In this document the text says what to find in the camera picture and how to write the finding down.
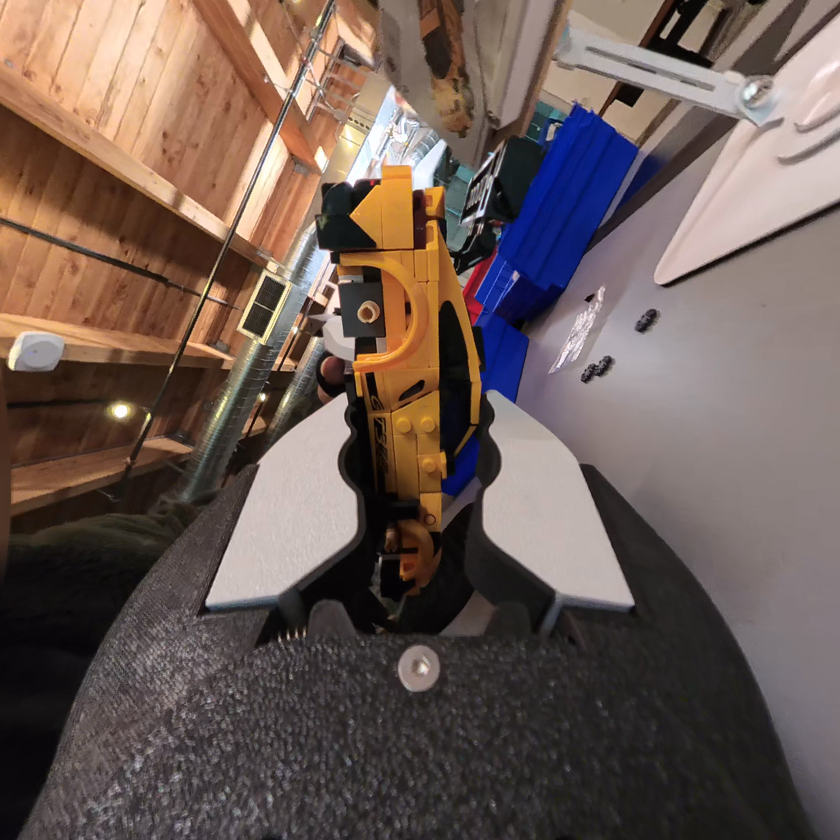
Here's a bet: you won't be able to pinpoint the white ceiling sensor box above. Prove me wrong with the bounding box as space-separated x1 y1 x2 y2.
7 331 67 371

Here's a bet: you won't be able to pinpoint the silver ventilation duct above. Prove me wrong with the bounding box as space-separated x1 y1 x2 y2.
174 223 329 506

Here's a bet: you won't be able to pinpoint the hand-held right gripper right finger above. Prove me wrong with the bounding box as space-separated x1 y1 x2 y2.
469 390 636 634

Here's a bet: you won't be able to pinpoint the yellow lego car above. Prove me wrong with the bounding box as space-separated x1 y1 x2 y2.
317 141 526 601

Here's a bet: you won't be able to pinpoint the red plastic bin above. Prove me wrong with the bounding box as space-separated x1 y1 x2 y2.
462 259 501 311

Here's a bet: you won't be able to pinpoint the black rim inserts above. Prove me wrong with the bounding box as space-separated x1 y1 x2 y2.
581 307 659 385

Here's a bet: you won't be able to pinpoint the person's left hand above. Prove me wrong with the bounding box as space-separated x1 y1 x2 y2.
317 353 350 403

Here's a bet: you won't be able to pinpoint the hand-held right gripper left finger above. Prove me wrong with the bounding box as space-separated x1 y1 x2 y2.
205 397 365 611

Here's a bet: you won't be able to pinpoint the white metal book stand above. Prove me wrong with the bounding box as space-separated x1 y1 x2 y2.
554 13 840 286

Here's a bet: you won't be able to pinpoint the white duct vent grille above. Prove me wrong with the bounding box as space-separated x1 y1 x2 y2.
236 272 294 343

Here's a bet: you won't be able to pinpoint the lego instruction booklet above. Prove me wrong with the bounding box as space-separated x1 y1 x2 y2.
377 0 572 139

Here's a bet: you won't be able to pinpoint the clear plastic parts bag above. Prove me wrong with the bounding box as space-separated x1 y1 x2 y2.
548 285 608 375

